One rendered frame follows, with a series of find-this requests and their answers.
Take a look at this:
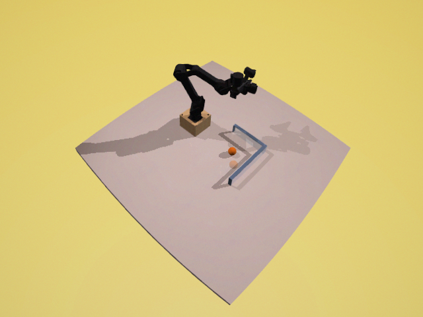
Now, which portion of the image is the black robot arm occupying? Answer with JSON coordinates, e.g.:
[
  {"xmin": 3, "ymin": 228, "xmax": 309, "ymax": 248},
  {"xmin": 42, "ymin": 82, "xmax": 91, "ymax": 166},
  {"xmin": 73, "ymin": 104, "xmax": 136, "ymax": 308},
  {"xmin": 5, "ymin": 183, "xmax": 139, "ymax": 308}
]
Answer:
[{"xmin": 173, "ymin": 63, "xmax": 258, "ymax": 123}]

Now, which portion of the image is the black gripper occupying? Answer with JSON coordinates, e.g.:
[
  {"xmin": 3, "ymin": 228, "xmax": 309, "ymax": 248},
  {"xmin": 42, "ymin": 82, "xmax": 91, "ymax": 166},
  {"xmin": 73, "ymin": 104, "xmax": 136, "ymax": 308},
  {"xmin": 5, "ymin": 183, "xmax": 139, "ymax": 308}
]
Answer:
[{"xmin": 241, "ymin": 67, "xmax": 256, "ymax": 95}]

